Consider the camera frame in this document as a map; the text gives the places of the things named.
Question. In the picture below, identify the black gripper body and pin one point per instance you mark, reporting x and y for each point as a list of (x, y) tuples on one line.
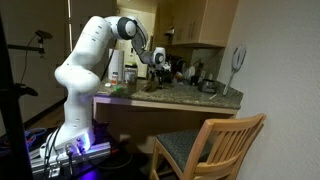
[(164, 73)]

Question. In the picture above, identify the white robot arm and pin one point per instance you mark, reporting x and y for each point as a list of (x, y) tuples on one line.
[(83, 76)]

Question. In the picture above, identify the white bar of soap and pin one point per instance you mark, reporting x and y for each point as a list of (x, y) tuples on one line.
[(108, 85)]

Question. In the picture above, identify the clear jar purple lid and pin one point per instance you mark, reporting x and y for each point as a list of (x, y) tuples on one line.
[(130, 75)]

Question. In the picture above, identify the orange pill bottle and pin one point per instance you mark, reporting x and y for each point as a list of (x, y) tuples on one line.
[(114, 79)]

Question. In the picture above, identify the white paper towel roll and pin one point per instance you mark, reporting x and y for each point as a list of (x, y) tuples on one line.
[(115, 63)]

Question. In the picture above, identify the dark cooking pot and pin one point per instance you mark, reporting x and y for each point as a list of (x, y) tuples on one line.
[(207, 86)]

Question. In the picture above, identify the white thin stick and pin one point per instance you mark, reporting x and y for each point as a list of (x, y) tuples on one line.
[(213, 96)]

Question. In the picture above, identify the wooden chair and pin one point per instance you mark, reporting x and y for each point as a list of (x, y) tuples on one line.
[(213, 146)]

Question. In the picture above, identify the black tripod pole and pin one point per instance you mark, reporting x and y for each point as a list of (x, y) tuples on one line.
[(13, 126)]

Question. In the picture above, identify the wooden wall cabinet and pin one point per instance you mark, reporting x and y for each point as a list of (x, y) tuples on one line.
[(203, 23)]

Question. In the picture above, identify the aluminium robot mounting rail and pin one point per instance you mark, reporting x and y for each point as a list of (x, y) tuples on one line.
[(86, 151)]

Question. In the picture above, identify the black camera on stand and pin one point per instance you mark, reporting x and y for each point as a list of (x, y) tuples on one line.
[(43, 35)]

